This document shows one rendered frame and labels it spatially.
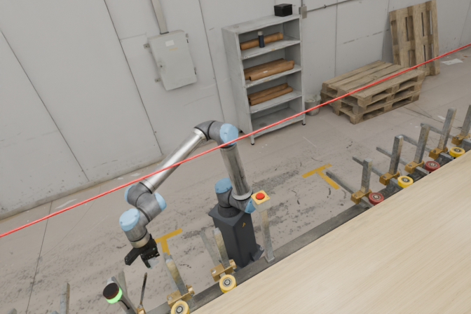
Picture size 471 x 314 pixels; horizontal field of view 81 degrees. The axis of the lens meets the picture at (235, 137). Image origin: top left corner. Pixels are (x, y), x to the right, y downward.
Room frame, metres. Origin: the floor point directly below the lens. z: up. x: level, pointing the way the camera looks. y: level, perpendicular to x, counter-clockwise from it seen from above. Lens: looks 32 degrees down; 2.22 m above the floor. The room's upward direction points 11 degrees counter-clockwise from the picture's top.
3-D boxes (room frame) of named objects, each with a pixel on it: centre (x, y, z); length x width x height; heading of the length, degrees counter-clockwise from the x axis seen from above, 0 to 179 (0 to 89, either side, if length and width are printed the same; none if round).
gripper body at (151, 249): (0.91, 0.52, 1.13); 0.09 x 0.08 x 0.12; 110
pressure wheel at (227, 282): (0.80, 0.18, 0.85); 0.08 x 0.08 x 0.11
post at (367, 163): (1.27, -0.76, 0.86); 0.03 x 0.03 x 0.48; 20
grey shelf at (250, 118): (3.60, -0.57, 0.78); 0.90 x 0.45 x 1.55; 107
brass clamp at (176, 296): (0.82, 0.43, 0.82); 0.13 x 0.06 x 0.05; 110
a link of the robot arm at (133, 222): (0.91, 0.53, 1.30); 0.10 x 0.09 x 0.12; 137
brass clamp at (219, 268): (0.91, 0.20, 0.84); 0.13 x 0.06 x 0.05; 110
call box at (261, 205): (1.01, -0.06, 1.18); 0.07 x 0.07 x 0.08; 20
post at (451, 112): (1.53, -1.46, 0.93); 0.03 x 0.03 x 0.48; 20
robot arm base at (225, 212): (1.57, 0.15, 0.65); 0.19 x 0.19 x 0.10
